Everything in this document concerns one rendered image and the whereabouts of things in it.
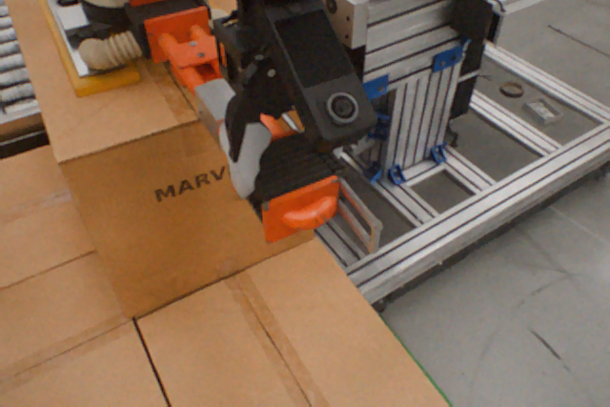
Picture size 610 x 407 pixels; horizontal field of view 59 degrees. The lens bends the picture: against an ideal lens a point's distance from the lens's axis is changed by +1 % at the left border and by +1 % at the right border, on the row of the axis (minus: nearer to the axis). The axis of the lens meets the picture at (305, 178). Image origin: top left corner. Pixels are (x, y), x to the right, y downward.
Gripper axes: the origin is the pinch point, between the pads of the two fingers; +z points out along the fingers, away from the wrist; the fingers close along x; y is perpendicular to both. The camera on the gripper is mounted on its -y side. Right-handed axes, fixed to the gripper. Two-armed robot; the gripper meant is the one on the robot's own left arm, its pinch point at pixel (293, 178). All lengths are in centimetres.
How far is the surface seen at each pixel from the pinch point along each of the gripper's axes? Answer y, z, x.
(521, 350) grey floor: 5, 108, -75
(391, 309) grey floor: 34, 107, -49
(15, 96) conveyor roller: 116, 53, 29
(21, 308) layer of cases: 42, 53, 37
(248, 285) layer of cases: 26, 53, -3
